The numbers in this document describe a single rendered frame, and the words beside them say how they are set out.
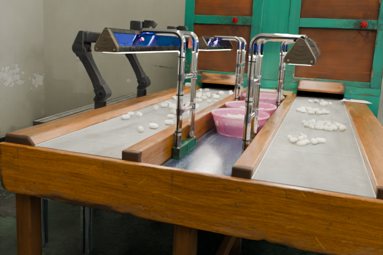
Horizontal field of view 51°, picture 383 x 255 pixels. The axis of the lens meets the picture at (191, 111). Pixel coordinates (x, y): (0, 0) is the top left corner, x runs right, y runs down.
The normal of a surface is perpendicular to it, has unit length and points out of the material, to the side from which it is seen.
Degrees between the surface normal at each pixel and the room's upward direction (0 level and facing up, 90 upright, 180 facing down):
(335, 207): 90
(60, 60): 90
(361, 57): 90
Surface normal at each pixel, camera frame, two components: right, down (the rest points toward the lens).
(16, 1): 0.97, 0.09
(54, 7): -0.25, 0.16
